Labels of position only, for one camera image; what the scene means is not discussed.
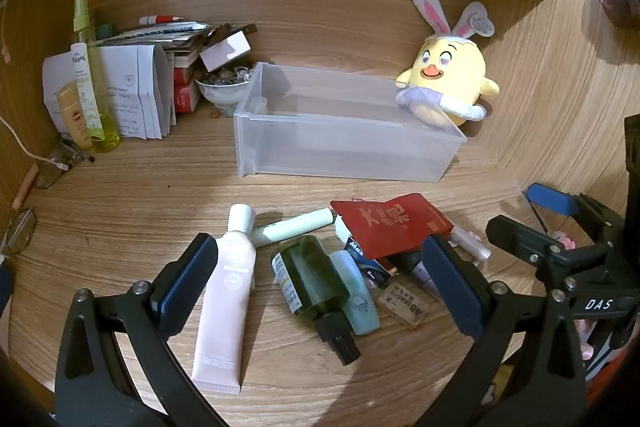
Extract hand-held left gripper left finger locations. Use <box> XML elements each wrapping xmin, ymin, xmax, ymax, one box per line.
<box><xmin>54</xmin><ymin>233</ymin><xmax>221</xmax><ymax>427</ymax></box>

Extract red paper packet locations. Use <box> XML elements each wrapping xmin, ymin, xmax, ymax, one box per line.
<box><xmin>330</xmin><ymin>193</ymin><xmax>456</xmax><ymax>260</ymax></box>

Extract red books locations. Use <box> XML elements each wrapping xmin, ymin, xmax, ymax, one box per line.
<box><xmin>172</xmin><ymin>66</ymin><xmax>203</xmax><ymax>114</ymax></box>

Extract tan sunscreen bottle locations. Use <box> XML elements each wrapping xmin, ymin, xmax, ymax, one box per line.
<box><xmin>56</xmin><ymin>83</ymin><xmax>95</xmax><ymax>152</ymax></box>

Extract white cable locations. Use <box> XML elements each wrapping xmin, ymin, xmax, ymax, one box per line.
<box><xmin>0</xmin><ymin>114</ymin><xmax>68</xmax><ymax>170</ymax></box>

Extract person's right hand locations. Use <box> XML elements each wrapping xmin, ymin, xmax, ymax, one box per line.
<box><xmin>572</xmin><ymin>317</ymin><xmax>598</xmax><ymax>360</ymax></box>

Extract red and white pen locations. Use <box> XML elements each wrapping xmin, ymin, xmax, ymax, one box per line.
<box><xmin>139</xmin><ymin>13</ymin><xmax>185</xmax><ymax>26</ymax></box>

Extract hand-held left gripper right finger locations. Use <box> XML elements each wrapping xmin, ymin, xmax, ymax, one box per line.
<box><xmin>415</xmin><ymin>233</ymin><xmax>587</xmax><ymax>427</ymax></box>

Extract pink stick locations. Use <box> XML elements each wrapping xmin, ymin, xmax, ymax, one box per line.
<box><xmin>12</xmin><ymin>164</ymin><xmax>38</xmax><ymax>210</ymax></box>

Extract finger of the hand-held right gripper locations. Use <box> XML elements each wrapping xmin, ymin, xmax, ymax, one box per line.
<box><xmin>526</xmin><ymin>183</ymin><xmax>626</xmax><ymax>248</ymax></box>
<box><xmin>486</xmin><ymin>215</ymin><xmax>608</xmax><ymax>280</ymax></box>

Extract eyeglasses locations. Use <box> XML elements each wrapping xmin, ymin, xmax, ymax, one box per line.
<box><xmin>35</xmin><ymin>134</ymin><xmax>96</xmax><ymax>190</ymax></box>
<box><xmin>0</xmin><ymin>207</ymin><xmax>38</xmax><ymax>258</ymax></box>

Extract small blue box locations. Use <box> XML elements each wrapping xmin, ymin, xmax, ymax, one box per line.
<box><xmin>345</xmin><ymin>237</ymin><xmax>401</xmax><ymax>290</ymax></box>

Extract yellow-green spray bottle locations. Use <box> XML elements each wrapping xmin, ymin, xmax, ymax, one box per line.
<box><xmin>72</xmin><ymin>0</ymin><xmax>122</xmax><ymax>154</ymax></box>

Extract mint green tube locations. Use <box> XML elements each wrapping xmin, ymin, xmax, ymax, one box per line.
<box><xmin>250</xmin><ymin>208</ymin><xmax>335</xmax><ymax>248</ymax></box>

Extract small pink white box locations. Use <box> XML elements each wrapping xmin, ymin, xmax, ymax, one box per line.
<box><xmin>199</xmin><ymin>30</ymin><xmax>252</xmax><ymax>72</ymax></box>

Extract dark green pump bottle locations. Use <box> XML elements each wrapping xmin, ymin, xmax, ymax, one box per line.
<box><xmin>270</xmin><ymin>236</ymin><xmax>362</xmax><ymax>367</ymax></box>

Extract stack of papers and booklets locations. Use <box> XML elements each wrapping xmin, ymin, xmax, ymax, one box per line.
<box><xmin>95</xmin><ymin>21</ymin><xmax>216</xmax><ymax>68</ymax></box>

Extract dark purple tube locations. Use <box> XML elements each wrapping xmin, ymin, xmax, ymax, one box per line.
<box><xmin>395</xmin><ymin>252</ymin><xmax>441</xmax><ymax>303</ymax></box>

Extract light teal tube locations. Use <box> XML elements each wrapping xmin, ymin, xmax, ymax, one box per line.
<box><xmin>328</xmin><ymin>250</ymin><xmax>381</xmax><ymax>335</ymax></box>

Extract yellow chick plush toy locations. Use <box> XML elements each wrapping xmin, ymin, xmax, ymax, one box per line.
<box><xmin>395</xmin><ymin>0</ymin><xmax>501</xmax><ymax>128</ymax></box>

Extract clear plastic storage bin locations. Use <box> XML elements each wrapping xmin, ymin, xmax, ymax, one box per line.
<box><xmin>233</xmin><ymin>62</ymin><xmax>468</xmax><ymax>182</ymax></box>

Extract folded white papers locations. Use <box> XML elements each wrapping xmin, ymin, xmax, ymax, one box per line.
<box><xmin>41</xmin><ymin>44</ymin><xmax>177</xmax><ymax>141</ymax></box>

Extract pink cosmetic tube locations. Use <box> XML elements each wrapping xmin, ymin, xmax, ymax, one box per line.
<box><xmin>190</xmin><ymin>204</ymin><xmax>258</xmax><ymax>395</ymax></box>

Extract white lip balm stick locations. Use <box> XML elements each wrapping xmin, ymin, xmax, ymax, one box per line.
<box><xmin>450</xmin><ymin>227</ymin><xmax>493</xmax><ymax>263</ymax></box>

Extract dark brown hair clip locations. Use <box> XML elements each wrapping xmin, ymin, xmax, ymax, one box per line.
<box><xmin>210</xmin><ymin>23</ymin><xmax>258</xmax><ymax>45</ymax></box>

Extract ceramic bowl of trinkets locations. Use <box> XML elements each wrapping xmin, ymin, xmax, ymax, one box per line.
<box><xmin>195</xmin><ymin>62</ymin><xmax>256</xmax><ymax>118</ymax></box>

